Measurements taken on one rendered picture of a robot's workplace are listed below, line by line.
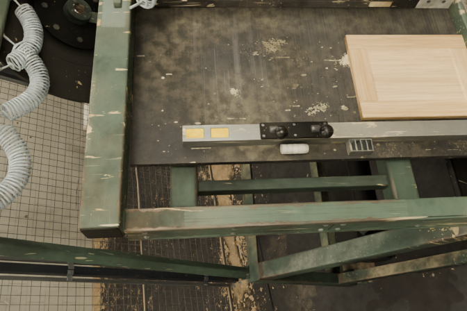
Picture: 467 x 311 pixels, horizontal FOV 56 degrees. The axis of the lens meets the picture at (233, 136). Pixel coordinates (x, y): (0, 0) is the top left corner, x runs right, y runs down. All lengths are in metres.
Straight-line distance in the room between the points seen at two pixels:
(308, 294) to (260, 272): 0.89
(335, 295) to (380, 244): 1.18
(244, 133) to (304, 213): 0.28
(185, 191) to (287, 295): 2.05
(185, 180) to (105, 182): 0.24
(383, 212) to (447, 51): 0.65
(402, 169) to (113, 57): 0.91
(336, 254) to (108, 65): 1.18
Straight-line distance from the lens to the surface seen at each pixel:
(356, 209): 1.22
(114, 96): 1.25
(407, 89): 1.50
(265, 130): 1.25
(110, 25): 1.40
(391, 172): 1.40
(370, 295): 2.78
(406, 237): 1.75
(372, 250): 1.82
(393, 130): 1.37
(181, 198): 1.25
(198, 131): 1.24
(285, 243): 3.23
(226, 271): 2.10
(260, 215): 1.16
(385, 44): 1.57
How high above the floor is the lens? 2.30
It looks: 36 degrees down
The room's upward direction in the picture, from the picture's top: 74 degrees counter-clockwise
